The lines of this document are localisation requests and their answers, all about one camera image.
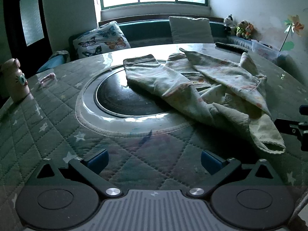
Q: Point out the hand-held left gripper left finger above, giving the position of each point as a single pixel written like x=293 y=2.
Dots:
x=98 y=160

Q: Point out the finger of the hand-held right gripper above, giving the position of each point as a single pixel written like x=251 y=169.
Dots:
x=285 y=125

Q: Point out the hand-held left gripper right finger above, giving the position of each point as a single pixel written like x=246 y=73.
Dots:
x=210 y=161

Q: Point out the printed children's jacket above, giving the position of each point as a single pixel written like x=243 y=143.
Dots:
x=216 y=89

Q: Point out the round black glass hob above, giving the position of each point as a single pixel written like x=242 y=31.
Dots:
x=115 y=96

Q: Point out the clear plastic box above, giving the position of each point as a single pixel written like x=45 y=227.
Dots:
x=266 y=50

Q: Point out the black remote control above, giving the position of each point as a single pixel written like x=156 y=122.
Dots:
x=231 y=47

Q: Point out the pink hair clip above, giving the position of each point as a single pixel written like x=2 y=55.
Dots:
x=47 y=78

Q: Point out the paper pinwheel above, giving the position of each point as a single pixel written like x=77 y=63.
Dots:
x=292 y=25

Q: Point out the orange plush toy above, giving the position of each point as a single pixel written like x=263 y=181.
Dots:
x=249 y=31

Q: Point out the yellow plush toy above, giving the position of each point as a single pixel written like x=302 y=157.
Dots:
x=239 y=28

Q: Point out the blue cushion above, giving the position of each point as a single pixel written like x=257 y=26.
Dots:
x=54 y=61

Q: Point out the pink cat-shaped bottle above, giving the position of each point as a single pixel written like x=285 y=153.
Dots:
x=14 y=81

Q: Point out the black and white plush toy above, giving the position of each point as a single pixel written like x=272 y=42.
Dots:
x=228 y=22

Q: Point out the butterfly print pillow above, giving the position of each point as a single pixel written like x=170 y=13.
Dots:
x=101 y=41

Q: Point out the plain white pillow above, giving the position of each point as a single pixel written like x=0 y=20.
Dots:
x=190 y=30

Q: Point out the green sofa bench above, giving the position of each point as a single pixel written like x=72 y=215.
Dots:
x=149 y=32

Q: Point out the dark door with glass pane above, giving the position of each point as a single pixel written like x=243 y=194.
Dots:
x=14 y=28

